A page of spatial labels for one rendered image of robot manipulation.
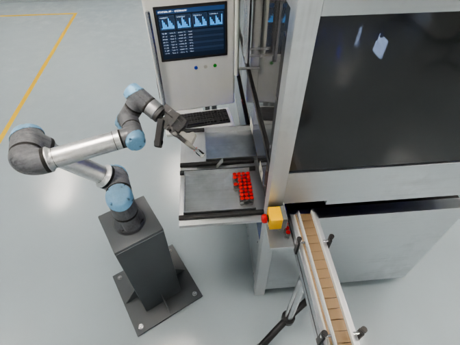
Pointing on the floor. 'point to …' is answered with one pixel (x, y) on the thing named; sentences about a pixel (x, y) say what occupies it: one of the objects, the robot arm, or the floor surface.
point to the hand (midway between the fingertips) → (193, 149)
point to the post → (287, 116)
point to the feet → (282, 324)
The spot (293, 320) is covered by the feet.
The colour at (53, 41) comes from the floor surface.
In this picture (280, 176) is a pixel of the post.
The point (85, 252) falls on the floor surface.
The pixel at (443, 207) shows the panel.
